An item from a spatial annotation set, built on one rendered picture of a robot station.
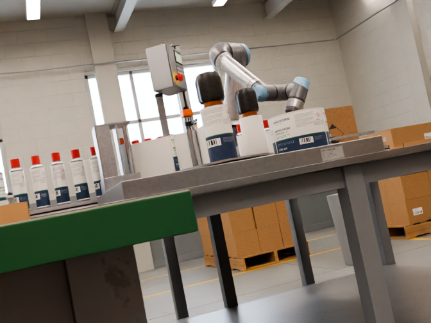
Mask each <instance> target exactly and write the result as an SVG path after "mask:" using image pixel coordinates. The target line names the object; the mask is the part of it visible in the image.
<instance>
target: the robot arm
mask: <svg viewBox="0 0 431 323"><path fill-rule="evenodd" d="M209 58H210V61H211V63H212V65H213V66H214V67H216V68H217V69H219V70H223V71H224V72H225V83H224V96H225V98H224V104H227V105H228V110H229V114H230V120H231V123H232V129H233V135H234V139H235V145H236V147H238V143H237V137H236V135H237V134H238V132H237V126H236V125H238V124H240V123H239V114H238V112H237V107H236V103H235V93H236V91H238V90H240V89H241V86H242V87H244V88H253V89H254V91H255V92H256V95H257V101H258V102H264V101H287V105H286V109H285V112H286V113H289V112H293V111H297V110H302V109H304V107H303V106H304V104H305V100H306V97H307V93H308V89H309V85H310V81H309V80H308V79H306V78H303V77H296V78H295V79H294V81H293V83H290V84H284V85H267V84H265V83H264V82H262V81H261V80H260V79H258V78H257V77H256V76H255V75H253V74H252V73H251V72H250V71H249V70H247V69H246V66H247V65H248V64H249V62H250V60H251V53H250V50H249V49H248V47H247V46H246V45H245V44H240V43H228V42H219V43H217V44H215V45H214V46H212V48H211V50H210V52H209Z"/></svg>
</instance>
